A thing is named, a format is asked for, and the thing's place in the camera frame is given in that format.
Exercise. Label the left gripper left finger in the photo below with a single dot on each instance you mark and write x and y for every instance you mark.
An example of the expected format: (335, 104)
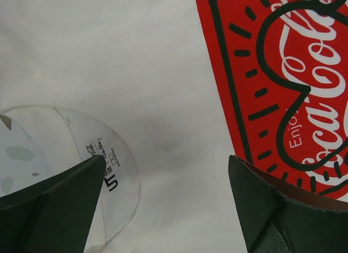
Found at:
(53, 215)

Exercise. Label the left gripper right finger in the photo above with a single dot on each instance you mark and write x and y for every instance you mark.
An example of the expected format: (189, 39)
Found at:
(276, 216)

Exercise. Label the white t shirt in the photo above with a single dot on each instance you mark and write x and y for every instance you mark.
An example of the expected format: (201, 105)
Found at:
(166, 91)

